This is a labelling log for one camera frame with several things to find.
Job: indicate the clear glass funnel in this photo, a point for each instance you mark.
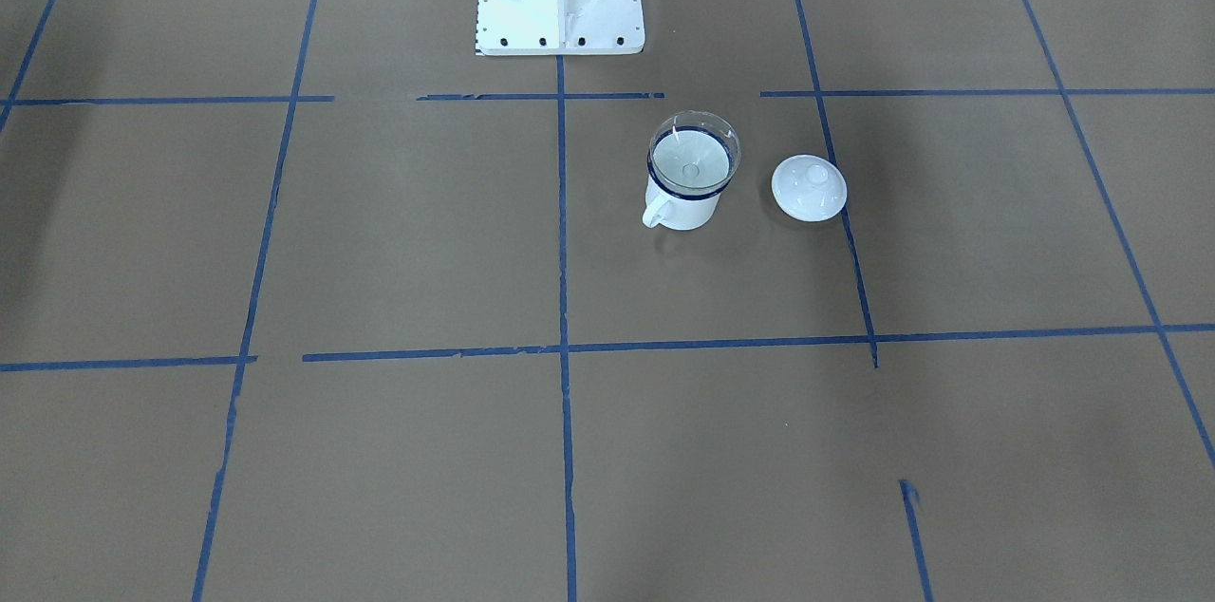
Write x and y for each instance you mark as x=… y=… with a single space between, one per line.
x=693 y=155

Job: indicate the white enamel lid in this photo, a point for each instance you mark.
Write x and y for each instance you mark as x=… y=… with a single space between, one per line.
x=809 y=188

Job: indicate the white enamel mug blue rim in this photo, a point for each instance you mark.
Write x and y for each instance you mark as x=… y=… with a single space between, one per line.
x=661 y=209

